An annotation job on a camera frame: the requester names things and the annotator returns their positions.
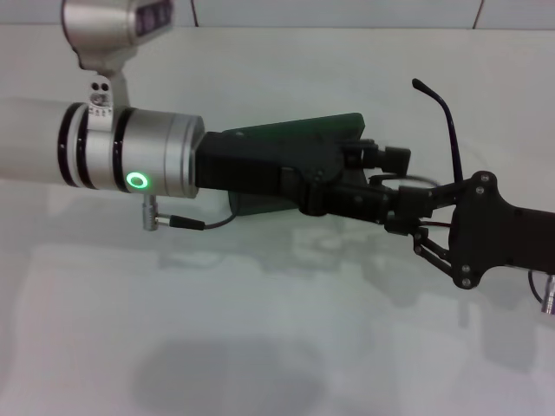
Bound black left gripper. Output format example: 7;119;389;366
196;128;401;226

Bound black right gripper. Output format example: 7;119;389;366
343;137;555;289

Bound black glasses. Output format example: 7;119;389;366
367;77;465;190

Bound green glasses case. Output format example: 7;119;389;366
220;111;368;218

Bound right gripper cable with plug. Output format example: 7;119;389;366
527;267;555;316

